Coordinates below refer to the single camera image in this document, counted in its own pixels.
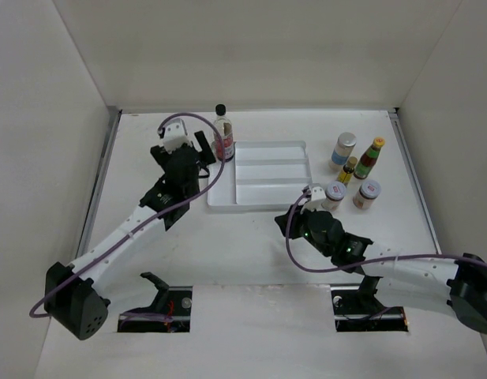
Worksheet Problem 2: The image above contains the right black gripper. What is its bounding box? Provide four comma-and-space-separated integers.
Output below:
274, 201, 332, 257

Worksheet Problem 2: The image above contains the red-lid spice jar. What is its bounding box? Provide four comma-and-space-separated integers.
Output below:
353, 179, 381, 210
322, 181, 347, 212

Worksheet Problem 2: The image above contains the small yellow label bottle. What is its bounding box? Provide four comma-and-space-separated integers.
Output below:
337, 156, 358, 186

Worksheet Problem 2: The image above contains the silver-lid spice jar blue label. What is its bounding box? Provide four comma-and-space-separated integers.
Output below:
329, 132, 357, 171

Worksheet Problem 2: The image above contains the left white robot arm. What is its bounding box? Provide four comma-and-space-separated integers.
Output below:
43, 126, 216, 340

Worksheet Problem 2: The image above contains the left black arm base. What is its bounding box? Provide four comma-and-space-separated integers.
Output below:
117, 272, 193, 333

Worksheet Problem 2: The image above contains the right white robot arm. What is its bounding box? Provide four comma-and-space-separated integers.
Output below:
274, 208, 487, 335

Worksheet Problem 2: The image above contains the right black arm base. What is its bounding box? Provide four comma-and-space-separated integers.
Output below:
331, 279, 408, 332

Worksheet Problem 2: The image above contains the clear bottle black cap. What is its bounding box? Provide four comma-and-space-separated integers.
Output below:
214, 103, 234, 162

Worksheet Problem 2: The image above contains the white divided organizer tray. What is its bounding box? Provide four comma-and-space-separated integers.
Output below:
207, 141, 313, 212

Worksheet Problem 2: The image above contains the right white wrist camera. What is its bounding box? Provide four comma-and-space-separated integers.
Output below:
301, 183, 327, 213

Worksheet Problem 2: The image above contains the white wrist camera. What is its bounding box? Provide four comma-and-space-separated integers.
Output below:
158, 118, 192, 154
301, 183, 327, 213

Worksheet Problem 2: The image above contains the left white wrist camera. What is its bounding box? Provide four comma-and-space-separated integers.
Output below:
158, 118, 192, 154

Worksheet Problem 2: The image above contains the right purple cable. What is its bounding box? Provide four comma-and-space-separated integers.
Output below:
284, 189, 487, 277

